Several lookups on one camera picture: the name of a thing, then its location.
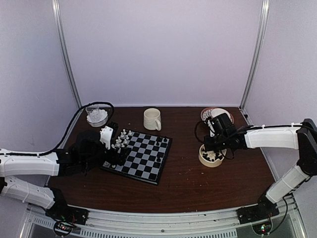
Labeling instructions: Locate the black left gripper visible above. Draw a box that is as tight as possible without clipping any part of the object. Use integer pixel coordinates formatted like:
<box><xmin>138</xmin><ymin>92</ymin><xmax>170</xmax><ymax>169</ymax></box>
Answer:
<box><xmin>82</xmin><ymin>145</ymin><xmax>131</xmax><ymax>170</ymax></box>

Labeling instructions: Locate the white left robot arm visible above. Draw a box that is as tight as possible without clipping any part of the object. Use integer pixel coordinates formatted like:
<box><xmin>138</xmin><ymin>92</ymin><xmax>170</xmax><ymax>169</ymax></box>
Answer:
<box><xmin>0</xmin><ymin>127</ymin><xmax>131</xmax><ymax>220</ymax></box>

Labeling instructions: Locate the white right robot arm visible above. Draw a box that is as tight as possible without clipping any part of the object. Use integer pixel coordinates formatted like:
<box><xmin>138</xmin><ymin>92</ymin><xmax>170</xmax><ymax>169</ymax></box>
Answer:
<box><xmin>204</xmin><ymin>114</ymin><xmax>317</xmax><ymax>219</ymax></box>

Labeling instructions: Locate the cream bowl of black pieces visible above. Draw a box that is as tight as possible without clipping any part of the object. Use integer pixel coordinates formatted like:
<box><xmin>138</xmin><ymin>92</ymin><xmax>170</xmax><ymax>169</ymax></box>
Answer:
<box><xmin>198</xmin><ymin>144</ymin><xmax>227</xmax><ymax>168</ymax></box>

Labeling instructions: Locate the black and white chessboard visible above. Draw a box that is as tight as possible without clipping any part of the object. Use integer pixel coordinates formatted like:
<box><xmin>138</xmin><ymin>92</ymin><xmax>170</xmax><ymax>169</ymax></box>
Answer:
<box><xmin>101</xmin><ymin>129</ymin><xmax>172</xmax><ymax>185</ymax></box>

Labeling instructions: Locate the white ceramic cup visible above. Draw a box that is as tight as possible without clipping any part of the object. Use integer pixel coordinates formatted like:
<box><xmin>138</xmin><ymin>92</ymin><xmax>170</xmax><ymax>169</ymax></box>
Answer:
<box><xmin>211</xmin><ymin>108</ymin><xmax>231</xmax><ymax>119</ymax></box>

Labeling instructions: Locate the floral patterned saucer plate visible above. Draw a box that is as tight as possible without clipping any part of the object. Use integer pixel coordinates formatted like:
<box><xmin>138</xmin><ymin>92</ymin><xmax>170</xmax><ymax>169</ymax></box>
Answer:
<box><xmin>201</xmin><ymin>108</ymin><xmax>234</xmax><ymax>123</ymax></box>

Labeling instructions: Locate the white ribbed ceramic mug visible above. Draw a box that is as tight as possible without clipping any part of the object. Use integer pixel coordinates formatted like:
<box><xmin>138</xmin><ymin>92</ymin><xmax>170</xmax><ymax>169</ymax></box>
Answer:
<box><xmin>143</xmin><ymin>108</ymin><xmax>161</xmax><ymax>131</ymax></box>

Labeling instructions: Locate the clear glass cup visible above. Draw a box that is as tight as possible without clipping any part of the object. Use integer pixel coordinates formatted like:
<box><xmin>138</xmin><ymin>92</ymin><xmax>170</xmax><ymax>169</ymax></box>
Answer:
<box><xmin>85</xmin><ymin>105</ymin><xmax>100</xmax><ymax>119</ymax></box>

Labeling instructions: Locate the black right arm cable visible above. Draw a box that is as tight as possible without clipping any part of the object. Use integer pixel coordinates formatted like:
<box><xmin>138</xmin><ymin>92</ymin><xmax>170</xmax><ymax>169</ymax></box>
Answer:
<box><xmin>194</xmin><ymin>120</ymin><xmax>211</xmax><ymax>143</ymax></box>

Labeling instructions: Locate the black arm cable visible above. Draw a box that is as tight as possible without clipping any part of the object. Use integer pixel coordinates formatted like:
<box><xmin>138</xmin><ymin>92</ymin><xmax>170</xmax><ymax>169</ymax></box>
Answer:
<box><xmin>194</xmin><ymin>120</ymin><xmax>211</xmax><ymax>143</ymax></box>
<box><xmin>32</xmin><ymin>101</ymin><xmax>115</xmax><ymax>157</ymax></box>

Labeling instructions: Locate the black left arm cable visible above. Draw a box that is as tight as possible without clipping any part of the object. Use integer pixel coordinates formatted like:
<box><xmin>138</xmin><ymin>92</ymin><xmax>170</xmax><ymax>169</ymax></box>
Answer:
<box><xmin>32</xmin><ymin>101</ymin><xmax>115</xmax><ymax>157</ymax></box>

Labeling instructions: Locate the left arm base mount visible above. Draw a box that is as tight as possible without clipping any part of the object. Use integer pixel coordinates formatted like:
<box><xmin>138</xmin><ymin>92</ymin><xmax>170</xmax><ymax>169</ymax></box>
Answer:
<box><xmin>45</xmin><ymin>206</ymin><xmax>89</xmax><ymax>237</ymax></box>

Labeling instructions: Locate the aluminium front rail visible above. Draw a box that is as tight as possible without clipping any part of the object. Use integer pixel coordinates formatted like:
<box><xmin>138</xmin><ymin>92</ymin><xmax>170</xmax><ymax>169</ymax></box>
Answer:
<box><xmin>19</xmin><ymin>190</ymin><xmax>310</xmax><ymax>238</ymax></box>

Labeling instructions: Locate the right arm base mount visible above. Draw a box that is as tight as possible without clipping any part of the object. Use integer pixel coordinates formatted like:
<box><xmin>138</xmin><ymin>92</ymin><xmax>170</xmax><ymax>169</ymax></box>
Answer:
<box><xmin>236</xmin><ymin>205</ymin><xmax>279</xmax><ymax>236</ymax></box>

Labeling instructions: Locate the aluminium frame post right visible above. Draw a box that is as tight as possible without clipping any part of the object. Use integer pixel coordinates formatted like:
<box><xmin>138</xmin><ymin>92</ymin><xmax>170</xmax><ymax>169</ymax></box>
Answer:
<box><xmin>239</xmin><ymin>0</ymin><xmax>270</xmax><ymax>111</ymax></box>

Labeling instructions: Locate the aluminium frame post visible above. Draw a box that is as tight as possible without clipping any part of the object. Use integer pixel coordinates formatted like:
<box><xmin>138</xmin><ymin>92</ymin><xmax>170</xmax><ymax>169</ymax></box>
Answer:
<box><xmin>239</xmin><ymin>0</ymin><xmax>270</xmax><ymax>111</ymax></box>
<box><xmin>52</xmin><ymin>0</ymin><xmax>82</xmax><ymax>108</ymax></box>

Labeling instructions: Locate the aluminium frame post left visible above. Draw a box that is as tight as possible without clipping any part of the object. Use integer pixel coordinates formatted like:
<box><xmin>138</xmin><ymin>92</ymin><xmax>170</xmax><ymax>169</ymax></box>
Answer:
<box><xmin>52</xmin><ymin>0</ymin><xmax>82</xmax><ymax>108</ymax></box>

